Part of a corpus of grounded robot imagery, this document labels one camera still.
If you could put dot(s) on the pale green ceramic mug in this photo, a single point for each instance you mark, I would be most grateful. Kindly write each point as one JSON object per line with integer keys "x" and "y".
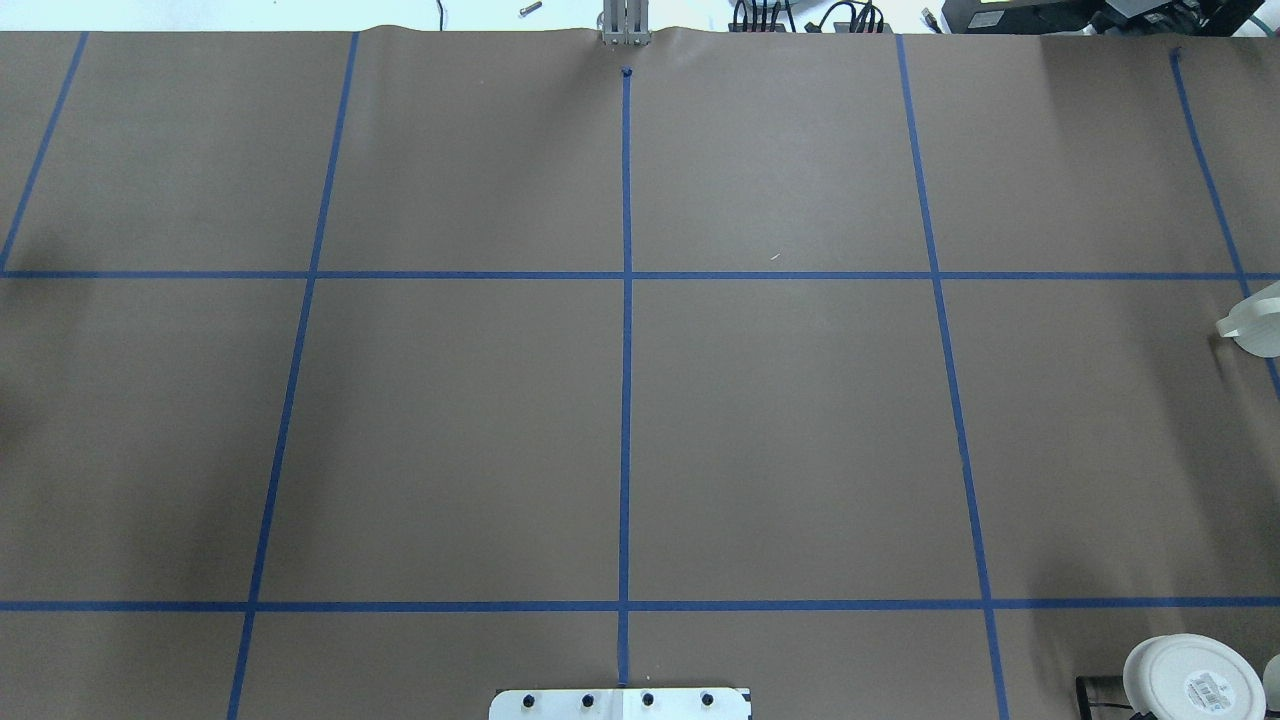
{"x": 1253, "y": 323}

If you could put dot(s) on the white mounting plate with bolts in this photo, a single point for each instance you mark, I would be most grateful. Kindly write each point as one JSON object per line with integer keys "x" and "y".
{"x": 623, "y": 703}

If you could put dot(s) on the aluminium frame post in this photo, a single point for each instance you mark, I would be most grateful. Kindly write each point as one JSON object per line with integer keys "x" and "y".
{"x": 625, "y": 23}

